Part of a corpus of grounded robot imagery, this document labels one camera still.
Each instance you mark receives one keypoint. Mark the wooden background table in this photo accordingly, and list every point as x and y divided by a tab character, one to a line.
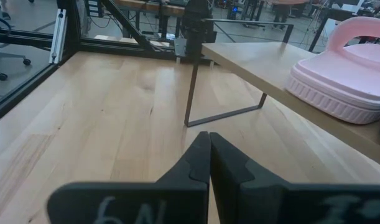
152	6

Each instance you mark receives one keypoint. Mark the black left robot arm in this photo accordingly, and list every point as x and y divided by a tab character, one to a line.
196	31

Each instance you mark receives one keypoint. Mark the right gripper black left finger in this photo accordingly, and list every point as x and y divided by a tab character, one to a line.
130	202

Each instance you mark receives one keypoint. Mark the wooden shelf with black legs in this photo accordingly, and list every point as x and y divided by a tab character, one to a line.
255	62

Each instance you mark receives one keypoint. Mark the pink foam slide sandal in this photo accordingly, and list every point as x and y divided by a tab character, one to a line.
332	81

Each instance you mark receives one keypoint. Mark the black labelled control box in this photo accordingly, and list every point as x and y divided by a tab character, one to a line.
94	7

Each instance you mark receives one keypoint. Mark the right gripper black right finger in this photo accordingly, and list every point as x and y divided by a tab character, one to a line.
301	205

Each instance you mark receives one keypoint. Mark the silver frame bracket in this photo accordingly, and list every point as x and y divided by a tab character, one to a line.
58	37

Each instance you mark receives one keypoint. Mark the grey office chair with castors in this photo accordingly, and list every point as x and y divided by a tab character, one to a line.
9	56

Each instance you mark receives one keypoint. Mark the person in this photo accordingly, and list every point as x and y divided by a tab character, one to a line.
281	14

